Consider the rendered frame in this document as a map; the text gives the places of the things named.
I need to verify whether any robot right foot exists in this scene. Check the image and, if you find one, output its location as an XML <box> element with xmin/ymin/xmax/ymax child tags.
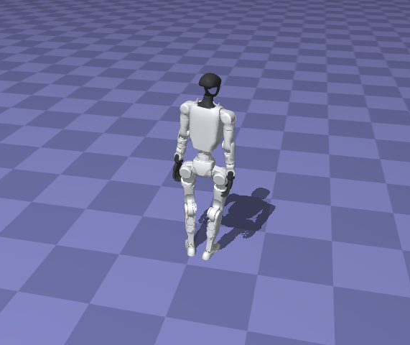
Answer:
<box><xmin>202</xmin><ymin>243</ymin><xmax>220</xmax><ymax>260</ymax></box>

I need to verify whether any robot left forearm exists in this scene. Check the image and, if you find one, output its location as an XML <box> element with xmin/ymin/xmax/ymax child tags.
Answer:
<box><xmin>174</xmin><ymin>130</ymin><xmax>187</xmax><ymax>160</ymax></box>

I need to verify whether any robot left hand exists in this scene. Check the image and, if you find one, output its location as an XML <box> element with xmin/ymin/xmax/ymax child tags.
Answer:
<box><xmin>172</xmin><ymin>154</ymin><xmax>183</xmax><ymax>182</ymax></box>

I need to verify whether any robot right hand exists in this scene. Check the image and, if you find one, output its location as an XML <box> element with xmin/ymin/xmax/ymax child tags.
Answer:
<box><xmin>221</xmin><ymin>171</ymin><xmax>235</xmax><ymax>197</ymax></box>

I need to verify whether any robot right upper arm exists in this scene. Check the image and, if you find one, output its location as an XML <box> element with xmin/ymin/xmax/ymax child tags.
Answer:
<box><xmin>220</xmin><ymin>109</ymin><xmax>236</xmax><ymax>152</ymax></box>

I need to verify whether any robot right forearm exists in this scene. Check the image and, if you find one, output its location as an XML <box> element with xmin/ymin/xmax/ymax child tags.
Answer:
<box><xmin>224</xmin><ymin>142</ymin><xmax>236</xmax><ymax>177</ymax></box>

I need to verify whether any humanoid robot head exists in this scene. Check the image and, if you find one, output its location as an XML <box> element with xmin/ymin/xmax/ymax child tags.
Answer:
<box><xmin>197</xmin><ymin>73</ymin><xmax>221</xmax><ymax>109</ymax></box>

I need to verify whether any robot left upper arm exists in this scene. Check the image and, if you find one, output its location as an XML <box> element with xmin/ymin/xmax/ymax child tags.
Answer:
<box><xmin>180</xmin><ymin>101</ymin><xmax>194</xmax><ymax>137</ymax></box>

